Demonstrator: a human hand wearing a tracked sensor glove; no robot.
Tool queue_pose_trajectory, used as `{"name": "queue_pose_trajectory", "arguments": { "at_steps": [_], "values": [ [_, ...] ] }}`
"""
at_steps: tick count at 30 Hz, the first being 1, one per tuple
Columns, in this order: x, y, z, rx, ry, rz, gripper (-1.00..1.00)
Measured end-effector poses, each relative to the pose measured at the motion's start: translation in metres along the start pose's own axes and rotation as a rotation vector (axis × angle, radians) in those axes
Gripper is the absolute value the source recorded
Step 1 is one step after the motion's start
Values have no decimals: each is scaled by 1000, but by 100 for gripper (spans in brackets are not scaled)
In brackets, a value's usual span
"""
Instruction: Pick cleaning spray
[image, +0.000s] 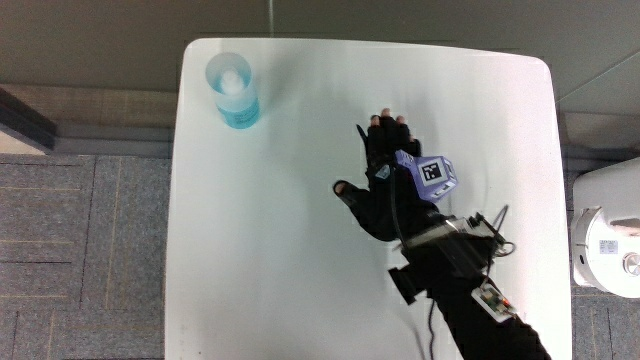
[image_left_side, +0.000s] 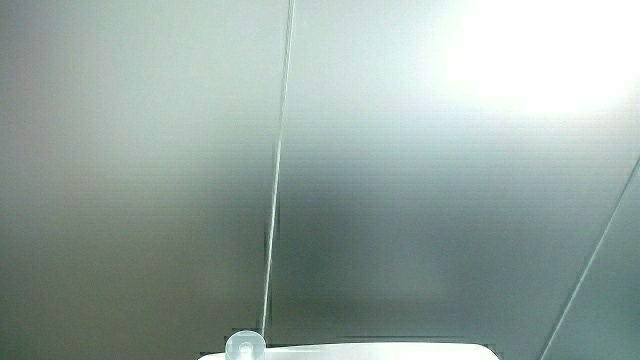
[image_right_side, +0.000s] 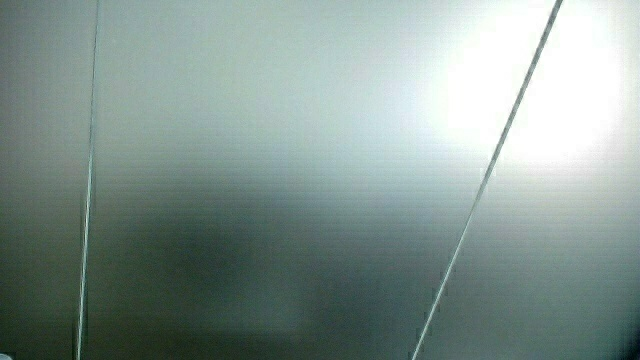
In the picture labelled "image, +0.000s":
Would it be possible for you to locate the white round appliance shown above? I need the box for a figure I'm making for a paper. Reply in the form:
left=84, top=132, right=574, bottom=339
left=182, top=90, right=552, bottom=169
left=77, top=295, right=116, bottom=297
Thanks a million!
left=569, top=156, right=640, bottom=300

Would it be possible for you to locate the person's right hand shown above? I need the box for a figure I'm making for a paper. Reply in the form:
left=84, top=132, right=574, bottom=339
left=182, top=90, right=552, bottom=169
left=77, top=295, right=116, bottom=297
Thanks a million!
left=332, top=107, right=460, bottom=243

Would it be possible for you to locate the blue cleaning spray bottle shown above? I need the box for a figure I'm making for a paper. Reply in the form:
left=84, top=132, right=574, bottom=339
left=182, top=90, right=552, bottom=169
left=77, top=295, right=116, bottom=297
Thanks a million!
left=204, top=51, right=261, bottom=130

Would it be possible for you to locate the person's right forearm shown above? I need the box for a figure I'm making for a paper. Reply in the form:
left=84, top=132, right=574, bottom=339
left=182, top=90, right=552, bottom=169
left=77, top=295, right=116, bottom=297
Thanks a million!
left=387, top=211, right=553, bottom=360

